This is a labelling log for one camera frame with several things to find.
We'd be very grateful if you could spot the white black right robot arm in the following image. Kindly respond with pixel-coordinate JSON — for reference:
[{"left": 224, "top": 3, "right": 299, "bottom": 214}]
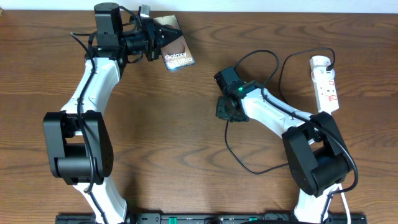
[{"left": 214, "top": 67, "right": 358, "bottom": 223}]

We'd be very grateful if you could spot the black USB charging cable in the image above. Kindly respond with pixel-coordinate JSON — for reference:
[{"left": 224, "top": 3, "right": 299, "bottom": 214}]
[{"left": 224, "top": 47, "right": 336, "bottom": 175}]

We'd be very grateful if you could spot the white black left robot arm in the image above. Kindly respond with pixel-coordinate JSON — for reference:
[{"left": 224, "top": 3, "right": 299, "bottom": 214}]
[{"left": 43, "top": 2, "right": 183, "bottom": 223}]

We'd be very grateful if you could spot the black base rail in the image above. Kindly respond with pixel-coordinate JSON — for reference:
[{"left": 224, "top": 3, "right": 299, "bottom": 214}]
[{"left": 55, "top": 212, "right": 368, "bottom": 224}]

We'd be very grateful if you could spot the white power extension socket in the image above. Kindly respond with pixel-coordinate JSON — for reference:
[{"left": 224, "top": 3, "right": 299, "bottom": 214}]
[{"left": 310, "top": 55, "right": 339, "bottom": 114}]

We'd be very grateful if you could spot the Samsung Galaxy smartphone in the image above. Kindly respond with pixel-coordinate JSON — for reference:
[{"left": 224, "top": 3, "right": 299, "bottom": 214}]
[{"left": 154, "top": 15, "right": 195, "bottom": 70}]

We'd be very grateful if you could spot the white socket power cord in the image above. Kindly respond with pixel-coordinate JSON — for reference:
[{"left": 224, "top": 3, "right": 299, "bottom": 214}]
[{"left": 338, "top": 183, "right": 352, "bottom": 224}]

